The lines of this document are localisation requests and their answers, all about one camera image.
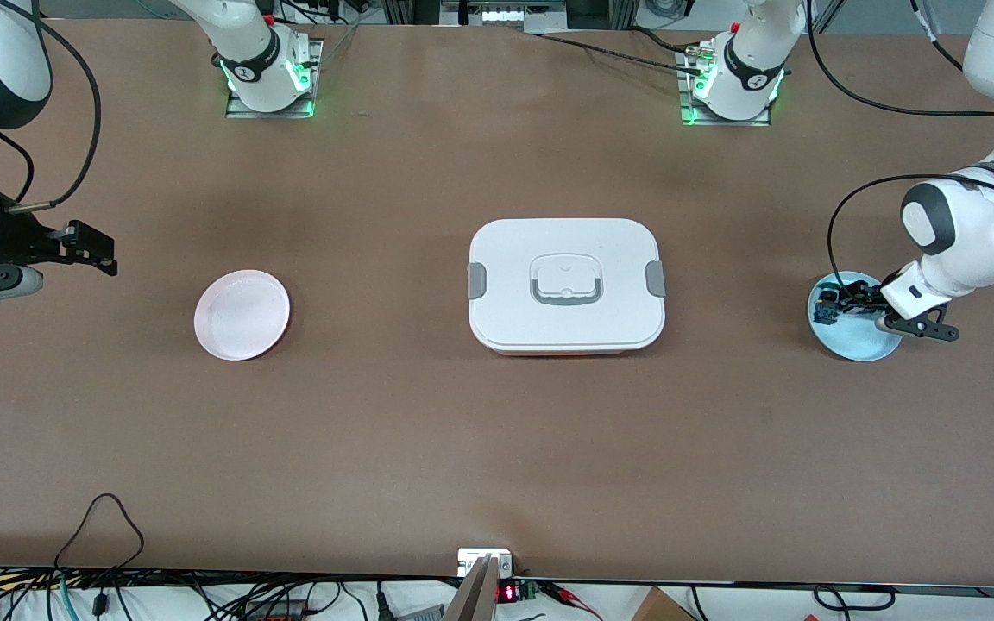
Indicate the right robotiq gripper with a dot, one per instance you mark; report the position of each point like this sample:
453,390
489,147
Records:
7,238

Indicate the left robotiq gripper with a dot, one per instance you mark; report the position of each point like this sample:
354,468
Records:
852,298

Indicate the orange push button switch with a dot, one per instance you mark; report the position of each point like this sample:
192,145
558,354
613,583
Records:
852,302

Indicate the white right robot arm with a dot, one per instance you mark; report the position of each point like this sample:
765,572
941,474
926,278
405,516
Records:
260,60

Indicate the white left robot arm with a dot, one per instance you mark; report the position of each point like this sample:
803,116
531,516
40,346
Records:
971,233

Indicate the light blue round plate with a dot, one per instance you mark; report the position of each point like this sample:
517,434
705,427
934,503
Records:
859,341

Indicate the pale pink round plate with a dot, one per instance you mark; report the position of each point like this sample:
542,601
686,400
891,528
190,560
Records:
242,315

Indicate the brown cardboard box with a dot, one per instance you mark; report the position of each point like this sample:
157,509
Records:
661,608

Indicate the red clip lead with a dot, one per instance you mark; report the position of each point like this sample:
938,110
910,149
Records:
570,597

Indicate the silver box with lights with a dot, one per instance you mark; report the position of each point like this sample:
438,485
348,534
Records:
506,13

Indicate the red digit display module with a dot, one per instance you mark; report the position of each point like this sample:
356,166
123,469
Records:
507,592

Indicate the small white socket box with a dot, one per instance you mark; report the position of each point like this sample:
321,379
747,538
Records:
473,556

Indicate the grey metal bar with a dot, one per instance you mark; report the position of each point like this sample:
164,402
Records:
473,599

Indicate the green blue button switch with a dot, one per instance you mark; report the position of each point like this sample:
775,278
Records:
825,312

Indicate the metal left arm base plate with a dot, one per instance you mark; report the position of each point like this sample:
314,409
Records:
687,95

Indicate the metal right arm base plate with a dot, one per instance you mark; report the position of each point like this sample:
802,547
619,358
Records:
314,82

